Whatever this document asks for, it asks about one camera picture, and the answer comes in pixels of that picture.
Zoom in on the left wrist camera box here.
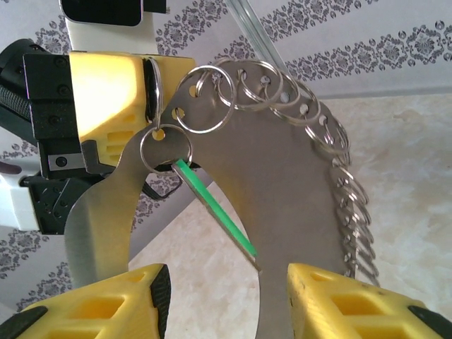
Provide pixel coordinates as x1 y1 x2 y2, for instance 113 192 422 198
58 0 171 57

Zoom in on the aluminium frame post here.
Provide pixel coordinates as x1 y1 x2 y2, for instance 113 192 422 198
225 0 284 69

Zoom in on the metal key holder with rings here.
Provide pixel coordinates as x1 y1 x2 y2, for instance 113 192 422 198
63 57 381 339

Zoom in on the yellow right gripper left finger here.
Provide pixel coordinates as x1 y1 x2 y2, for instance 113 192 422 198
0 262 172 339

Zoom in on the key with green tag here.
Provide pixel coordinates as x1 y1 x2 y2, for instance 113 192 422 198
171 157 263 273

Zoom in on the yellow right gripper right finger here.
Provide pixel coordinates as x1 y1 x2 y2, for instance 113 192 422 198
287 262 452 339

